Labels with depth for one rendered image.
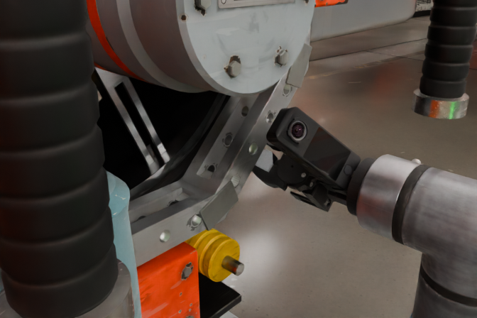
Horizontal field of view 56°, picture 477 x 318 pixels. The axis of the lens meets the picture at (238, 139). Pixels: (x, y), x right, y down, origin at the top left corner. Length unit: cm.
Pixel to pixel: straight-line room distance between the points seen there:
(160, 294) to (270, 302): 83
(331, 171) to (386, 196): 7
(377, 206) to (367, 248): 107
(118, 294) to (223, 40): 16
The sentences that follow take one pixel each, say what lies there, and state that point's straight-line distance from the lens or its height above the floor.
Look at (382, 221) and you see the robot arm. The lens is 51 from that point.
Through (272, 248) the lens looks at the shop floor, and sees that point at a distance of 152.
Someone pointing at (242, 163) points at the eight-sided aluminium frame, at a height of 64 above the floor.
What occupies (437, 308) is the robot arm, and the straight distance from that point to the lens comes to 54.
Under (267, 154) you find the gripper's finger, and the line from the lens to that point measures 60.
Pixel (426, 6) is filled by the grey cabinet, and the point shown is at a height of 17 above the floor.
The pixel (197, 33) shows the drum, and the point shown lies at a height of 83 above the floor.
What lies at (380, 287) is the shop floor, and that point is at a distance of 142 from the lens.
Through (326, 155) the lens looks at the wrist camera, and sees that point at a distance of 52.
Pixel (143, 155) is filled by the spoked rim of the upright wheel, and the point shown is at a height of 65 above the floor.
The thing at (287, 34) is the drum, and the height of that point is 82.
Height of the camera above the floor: 87
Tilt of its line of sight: 21 degrees down
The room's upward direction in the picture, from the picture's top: straight up
